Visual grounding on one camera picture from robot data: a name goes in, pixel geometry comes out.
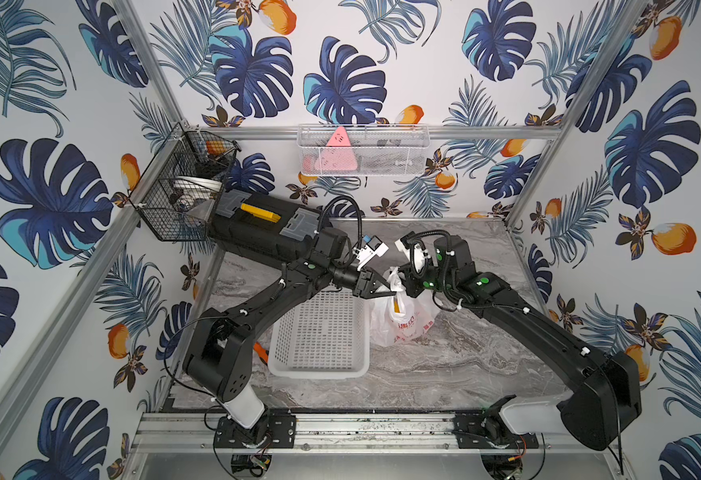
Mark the orange item behind basket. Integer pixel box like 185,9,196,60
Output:
252,342,268,365

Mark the black toolbox yellow handle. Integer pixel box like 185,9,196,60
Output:
208,189,350,273

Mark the white perforated plastic basket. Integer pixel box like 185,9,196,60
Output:
268,290,370,380

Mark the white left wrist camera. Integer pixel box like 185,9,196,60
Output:
357,235,389,271

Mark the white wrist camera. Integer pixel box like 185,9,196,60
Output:
357,235,389,271
395,239,430,278

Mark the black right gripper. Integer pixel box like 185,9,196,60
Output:
389,255,456,298

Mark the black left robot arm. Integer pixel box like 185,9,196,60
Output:
182,195,394,430

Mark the white mesh wall shelf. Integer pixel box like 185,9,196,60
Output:
296,125,431,177

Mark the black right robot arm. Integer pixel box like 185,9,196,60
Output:
396,230,642,451

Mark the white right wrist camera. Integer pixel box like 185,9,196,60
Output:
395,239,430,278

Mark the black wire basket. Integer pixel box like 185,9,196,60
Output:
128,123,240,242

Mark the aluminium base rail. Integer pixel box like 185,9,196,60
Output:
132,412,588,454

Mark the white plastic bag red print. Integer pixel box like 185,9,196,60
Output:
365,267,440,347

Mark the pink triangular item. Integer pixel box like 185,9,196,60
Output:
314,126,359,173

